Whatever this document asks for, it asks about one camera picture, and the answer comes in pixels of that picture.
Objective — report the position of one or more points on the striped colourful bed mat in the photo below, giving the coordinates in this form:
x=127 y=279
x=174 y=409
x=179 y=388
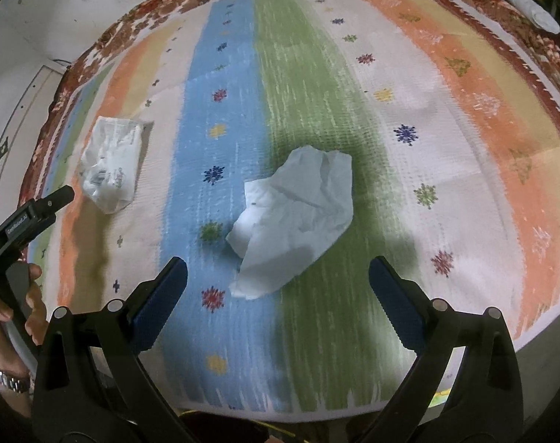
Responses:
x=277 y=147

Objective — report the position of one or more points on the white tissue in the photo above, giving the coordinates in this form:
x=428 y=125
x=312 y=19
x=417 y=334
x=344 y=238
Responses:
x=291 y=219

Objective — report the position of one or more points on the white wall panel door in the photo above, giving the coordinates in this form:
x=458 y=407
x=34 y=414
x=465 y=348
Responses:
x=20 y=134

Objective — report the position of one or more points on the red floral blanket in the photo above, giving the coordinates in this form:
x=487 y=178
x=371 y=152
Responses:
x=542 y=46

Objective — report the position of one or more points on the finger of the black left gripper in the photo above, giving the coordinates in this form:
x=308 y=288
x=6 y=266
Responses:
x=54 y=202

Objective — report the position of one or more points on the person's left hand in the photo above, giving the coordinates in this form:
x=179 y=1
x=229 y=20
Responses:
x=19 y=341

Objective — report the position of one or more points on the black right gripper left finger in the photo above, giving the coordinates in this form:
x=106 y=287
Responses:
x=91 y=385

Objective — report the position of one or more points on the white rolled pillow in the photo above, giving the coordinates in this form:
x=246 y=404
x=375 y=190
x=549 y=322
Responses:
x=537 y=15

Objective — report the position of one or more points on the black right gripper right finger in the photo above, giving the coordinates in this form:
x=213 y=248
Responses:
x=485 y=403

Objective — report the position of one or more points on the gold rimmed trash bin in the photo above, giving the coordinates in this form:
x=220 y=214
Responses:
x=206 y=427

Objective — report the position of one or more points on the wrist watch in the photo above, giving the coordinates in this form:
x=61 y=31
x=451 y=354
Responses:
x=14 y=384

